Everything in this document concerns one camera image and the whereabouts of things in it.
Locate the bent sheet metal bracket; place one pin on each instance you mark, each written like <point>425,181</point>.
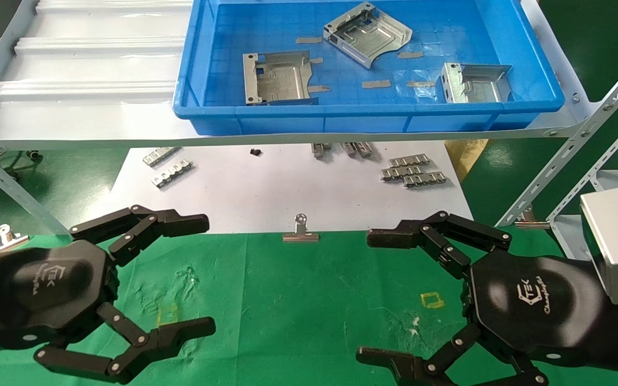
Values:
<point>475,88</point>
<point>368,37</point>
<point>282,80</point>

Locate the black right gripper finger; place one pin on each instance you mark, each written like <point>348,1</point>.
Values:
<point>400,367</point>
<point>395,237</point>

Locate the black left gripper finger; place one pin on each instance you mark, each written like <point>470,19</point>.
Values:
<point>180,332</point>
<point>180,225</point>

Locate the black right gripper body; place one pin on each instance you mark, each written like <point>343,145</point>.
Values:
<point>534,311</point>

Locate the white corrugated shelf board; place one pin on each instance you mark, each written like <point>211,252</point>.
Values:
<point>89,107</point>

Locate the white paper sheet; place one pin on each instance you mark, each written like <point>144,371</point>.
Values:
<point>266,187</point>

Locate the small ribbed metal strip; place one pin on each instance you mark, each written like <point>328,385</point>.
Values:
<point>172,173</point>
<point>161,156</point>
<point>409,160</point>
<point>397,172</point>
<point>319,150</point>
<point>348,149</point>
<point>364,150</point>
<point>424,179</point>

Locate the grey slotted metal rack frame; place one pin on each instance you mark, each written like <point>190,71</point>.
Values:
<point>14,192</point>

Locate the green cloth mat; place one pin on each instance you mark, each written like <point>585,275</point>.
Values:
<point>309,300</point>

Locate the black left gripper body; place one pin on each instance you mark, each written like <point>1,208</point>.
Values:
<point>46,289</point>

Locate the blue plastic bin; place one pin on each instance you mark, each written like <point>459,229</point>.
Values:
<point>287,118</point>

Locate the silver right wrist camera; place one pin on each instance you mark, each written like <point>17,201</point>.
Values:
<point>615,236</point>

